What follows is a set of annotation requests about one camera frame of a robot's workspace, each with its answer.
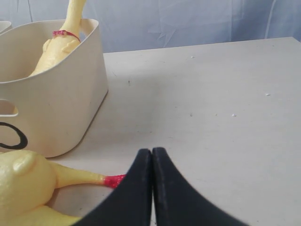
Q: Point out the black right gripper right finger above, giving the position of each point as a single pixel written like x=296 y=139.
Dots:
x=177 y=203

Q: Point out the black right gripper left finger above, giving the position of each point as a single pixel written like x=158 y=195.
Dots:
x=130 y=203

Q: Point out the yellow rubber chicken whole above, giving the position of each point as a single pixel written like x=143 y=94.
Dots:
x=27 y=183

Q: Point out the yellow rubber chicken lifted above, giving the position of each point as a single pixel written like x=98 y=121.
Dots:
x=63 y=41

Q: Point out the white bin marked O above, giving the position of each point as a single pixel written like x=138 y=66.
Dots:
x=50 y=112

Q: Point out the blue-white backdrop curtain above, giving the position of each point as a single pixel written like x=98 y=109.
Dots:
x=144 y=24

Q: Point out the white bin marked X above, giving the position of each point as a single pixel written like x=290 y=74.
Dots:
x=5 y=26

